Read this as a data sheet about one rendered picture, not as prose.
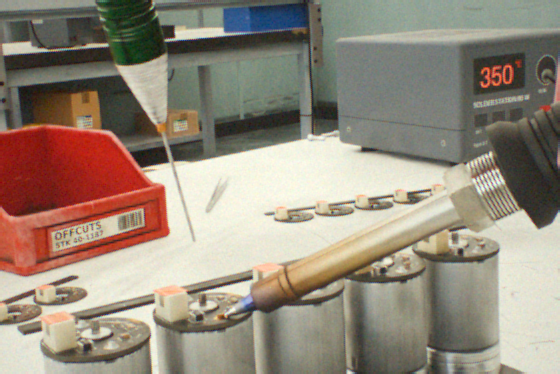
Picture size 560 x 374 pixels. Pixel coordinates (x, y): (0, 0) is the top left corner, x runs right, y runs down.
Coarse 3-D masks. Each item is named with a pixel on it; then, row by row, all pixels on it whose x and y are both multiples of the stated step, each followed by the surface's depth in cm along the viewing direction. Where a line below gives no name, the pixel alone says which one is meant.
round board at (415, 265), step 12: (396, 252) 27; (396, 264) 26; (408, 264) 26; (420, 264) 26; (348, 276) 25; (360, 276) 25; (372, 276) 25; (384, 276) 25; (396, 276) 25; (408, 276) 25
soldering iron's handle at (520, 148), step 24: (528, 120) 20; (552, 120) 20; (504, 144) 20; (528, 144) 19; (552, 144) 19; (504, 168) 19; (528, 168) 19; (552, 168) 19; (528, 192) 19; (552, 192) 19; (528, 216) 20; (552, 216) 20
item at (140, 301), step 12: (456, 228) 30; (288, 264) 27; (228, 276) 26; (240, 276) 26; (252, 276) 26; (192, 288) 25; (204, 288) 25; (216, 288) 25; (132, 300) 24; (144, 300) 24; (84, 312) 24; (96, 312) 24; (108, 312) 24; (24, 324) 23; (36, 324) 23
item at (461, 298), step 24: (432, 264) 27; (456, 264) 27; (480, 264) 27; (432, 288) 27; (456, 288) 27; (480, 288) 27; (432, 312) 27; (456, 312) 27; (480, 312) 27; (432, 336) 27; (456, 336) 27; (480, 336) 27; (432, 360) 28; (456, 360) 27; (480, 360) 27
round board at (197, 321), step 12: (192, 300) 24; (216, 300) 24; (228, 300) 24; (240, 300) 24; (156, 312) 23; (216, 312) 23; (252, 312) 23; (168, 324) 22; (180, 324) 22; (192, 324) 22; (204, 324) 22; (216, 324) 22; (228, 324) 22
